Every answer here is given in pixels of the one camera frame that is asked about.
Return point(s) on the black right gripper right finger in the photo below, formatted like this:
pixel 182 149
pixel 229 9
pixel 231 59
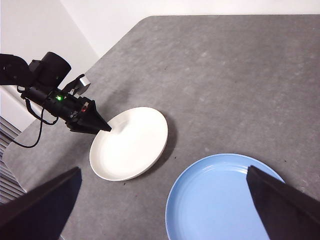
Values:
pixel 290 215

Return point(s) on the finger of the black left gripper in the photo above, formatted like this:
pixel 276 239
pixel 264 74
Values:
pixel 83 129
pixel 96 118

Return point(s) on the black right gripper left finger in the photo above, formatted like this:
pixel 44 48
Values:
pixel 37 215

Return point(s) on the white round plate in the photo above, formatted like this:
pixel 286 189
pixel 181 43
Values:
pixel 130 145

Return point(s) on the blue round plate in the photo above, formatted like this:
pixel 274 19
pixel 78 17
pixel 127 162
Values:
pixel 212 200

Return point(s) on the grey slatted panel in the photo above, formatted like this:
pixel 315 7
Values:
pixel 7 162

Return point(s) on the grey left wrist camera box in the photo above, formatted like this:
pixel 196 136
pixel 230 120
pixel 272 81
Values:
pixel 83 83

